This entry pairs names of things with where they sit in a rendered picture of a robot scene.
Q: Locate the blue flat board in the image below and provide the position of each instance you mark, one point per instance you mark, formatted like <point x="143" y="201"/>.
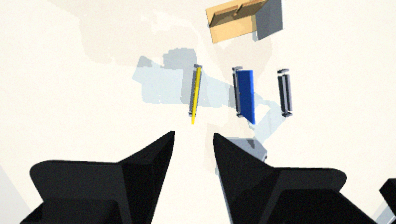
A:
<point x="246" y="87"/>

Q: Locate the tan notched board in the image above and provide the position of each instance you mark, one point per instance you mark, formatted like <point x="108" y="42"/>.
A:
<point x="233" y="19"/>

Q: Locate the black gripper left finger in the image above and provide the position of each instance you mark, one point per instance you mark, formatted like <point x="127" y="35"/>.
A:
<point x="135" y="182"/>

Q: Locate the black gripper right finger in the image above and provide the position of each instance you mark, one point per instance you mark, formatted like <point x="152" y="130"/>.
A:
<point x="252" y="187"/>

